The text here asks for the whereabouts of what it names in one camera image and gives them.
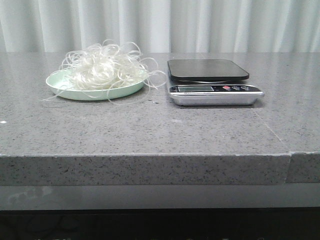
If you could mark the light green round plate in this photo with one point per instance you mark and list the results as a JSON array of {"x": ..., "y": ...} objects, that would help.
[{"x": 61, "y": 87}]

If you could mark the white vermicelli noodle bundle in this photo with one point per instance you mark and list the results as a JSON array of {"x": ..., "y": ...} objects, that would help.
[{"x": 107, "y": 65}]

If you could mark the white pleated curtain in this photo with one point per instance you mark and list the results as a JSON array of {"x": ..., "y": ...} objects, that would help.
[{"x": 162, "y": 26}]

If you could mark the black silver electronic kitchen scale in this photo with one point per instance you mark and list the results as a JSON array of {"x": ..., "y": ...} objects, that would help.
[{"x": 210, "y": 82}]

